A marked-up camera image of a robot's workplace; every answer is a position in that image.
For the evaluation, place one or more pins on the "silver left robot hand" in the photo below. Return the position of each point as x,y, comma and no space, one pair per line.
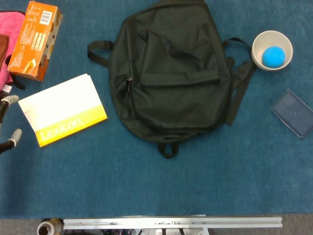
15,137

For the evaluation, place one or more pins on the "yellow and white book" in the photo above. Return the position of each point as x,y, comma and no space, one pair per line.
61,107

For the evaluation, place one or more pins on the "black backpack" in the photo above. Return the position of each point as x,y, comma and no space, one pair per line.
171,85

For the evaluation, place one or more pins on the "brown leather pouch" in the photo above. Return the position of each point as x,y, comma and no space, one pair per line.
3,49

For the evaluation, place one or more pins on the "orange cardboard box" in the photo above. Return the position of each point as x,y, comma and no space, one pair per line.
34,39

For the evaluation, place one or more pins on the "pink towel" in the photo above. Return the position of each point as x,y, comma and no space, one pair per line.
9,24

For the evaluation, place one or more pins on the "blue carpet table mat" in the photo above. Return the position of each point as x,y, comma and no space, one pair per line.
146,183

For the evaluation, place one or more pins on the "blue ball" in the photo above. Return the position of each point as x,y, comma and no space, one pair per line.
274,57

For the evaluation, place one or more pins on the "beige bowl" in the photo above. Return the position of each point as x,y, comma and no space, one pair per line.
269,39

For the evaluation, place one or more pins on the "dark blue plastic tray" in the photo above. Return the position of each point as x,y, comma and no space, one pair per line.
292,113

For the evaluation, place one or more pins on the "aluminium rail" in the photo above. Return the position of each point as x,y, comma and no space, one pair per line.
171,222

